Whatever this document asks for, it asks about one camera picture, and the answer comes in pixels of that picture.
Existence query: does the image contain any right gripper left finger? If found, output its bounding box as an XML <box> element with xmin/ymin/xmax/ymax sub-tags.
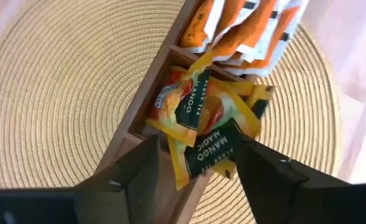
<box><xmin>73</xmin><ymin>135</ymin><xmax>161</xmax><ymax>224</ymax></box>

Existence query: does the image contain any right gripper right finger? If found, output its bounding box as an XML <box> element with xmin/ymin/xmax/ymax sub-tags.
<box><xmin>232</xmin><ymin>138</ymin><xmax>355</xmax><ymax>224</ymax></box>

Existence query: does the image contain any wooden three-compartment tea box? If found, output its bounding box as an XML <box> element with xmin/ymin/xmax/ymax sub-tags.
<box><xmin>94</xmin><ymin>0</ymin><xmax>273</xmax><ymax>224</ymax></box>

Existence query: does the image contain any round woven straw placemat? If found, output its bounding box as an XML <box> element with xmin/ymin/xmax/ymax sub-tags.
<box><xmin>0</xmin><ymin>0</ymin><xmax>342</xmax><ymax>224</ymax></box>

